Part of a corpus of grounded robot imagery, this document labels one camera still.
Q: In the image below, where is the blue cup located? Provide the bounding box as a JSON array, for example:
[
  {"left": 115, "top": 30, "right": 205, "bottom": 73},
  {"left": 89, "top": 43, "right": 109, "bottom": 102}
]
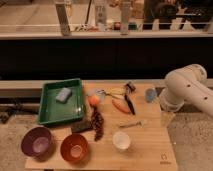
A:
[{"left": 145, "top": 88, "right": 157, "bottom": 103}]

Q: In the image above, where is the purple bowl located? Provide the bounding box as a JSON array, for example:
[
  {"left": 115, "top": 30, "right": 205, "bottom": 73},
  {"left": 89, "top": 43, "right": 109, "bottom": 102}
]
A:
[{"left": 21, "top": 127, "right": 52, "bottom": 157}]

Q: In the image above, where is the dark brown grape bunch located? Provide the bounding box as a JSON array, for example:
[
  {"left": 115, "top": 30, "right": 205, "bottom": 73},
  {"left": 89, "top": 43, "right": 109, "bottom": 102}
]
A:
[{"left": 91, "top": 108, "right": 104, "bottom": 141}]

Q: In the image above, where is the blue sponge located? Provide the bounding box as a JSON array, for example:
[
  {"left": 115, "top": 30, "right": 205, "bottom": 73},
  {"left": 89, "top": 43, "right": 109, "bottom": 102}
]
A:
[{"left": 55, "top": 88, "right": 72, "bottom": 103}]

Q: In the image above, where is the small dark toy object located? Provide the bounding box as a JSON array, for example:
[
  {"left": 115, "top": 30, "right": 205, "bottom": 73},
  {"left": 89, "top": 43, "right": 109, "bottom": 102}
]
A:
[{"left": 125, "top": 82, "right": 136, "bottom": 92}]

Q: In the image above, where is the orange carrot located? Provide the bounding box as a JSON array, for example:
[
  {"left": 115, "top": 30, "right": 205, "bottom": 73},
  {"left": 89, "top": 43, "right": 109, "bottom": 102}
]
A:
[{"left": 112, "top": 99, "right": 130, "bottom": 114}]

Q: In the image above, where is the yellow banana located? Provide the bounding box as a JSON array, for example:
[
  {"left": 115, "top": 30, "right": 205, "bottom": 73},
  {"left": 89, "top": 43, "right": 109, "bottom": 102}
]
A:
[{"left": 105, "top": 88, "right": 126, "bottom": 99}]

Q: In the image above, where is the red bowl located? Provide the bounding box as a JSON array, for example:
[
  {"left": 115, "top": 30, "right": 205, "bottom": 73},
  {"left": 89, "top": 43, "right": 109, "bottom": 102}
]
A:
[{"left": 60, "top": 134, "right": 89, "bottom": 163}]

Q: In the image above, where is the white cup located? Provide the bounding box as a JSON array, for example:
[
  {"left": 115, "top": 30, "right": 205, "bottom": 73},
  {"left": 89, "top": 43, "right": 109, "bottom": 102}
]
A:
[{"left": 112, "top": 131, "right": 131, "bottom": 150}]

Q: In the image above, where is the orange apple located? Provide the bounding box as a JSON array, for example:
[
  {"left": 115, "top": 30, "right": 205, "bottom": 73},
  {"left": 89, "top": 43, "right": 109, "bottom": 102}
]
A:
[{"left": 88, "top": 95, "right": 100, "bottom": 106}]

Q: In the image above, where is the metal fork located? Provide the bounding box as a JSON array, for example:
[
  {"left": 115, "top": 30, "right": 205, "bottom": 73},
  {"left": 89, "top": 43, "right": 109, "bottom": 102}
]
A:
[{"left": 119, "top": 121, "right": 147, "bottom": 128}]

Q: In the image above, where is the clear plastic wrapper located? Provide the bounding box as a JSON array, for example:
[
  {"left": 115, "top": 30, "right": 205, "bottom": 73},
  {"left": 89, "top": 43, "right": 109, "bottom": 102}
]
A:
[{"left": 86, "top": 89, "right": 105, "bottom": 101}]

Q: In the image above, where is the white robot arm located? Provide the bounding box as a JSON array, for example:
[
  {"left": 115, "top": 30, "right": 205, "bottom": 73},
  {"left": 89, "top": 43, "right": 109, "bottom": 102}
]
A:
[{"left": 159, "top": 64, "right": 213, "bottom": 118}]

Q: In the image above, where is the green plastic tray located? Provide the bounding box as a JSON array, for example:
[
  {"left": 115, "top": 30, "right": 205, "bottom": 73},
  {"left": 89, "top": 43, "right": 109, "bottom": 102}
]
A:
[{"left": 38, "top": 78, "right": 85, "bottom": 126}]

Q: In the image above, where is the dark rectangular block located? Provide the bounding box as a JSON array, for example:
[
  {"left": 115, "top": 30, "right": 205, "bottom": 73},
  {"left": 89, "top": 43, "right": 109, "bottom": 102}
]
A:
[{"left": 71, "top": 121, "right": 92, "bottom": 133}]

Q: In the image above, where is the wooden board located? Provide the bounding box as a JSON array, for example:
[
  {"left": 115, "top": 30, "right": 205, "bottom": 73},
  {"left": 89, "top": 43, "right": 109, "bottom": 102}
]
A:
[{"left": 25, "top": 83, "right": 178, "bottom": 171}]

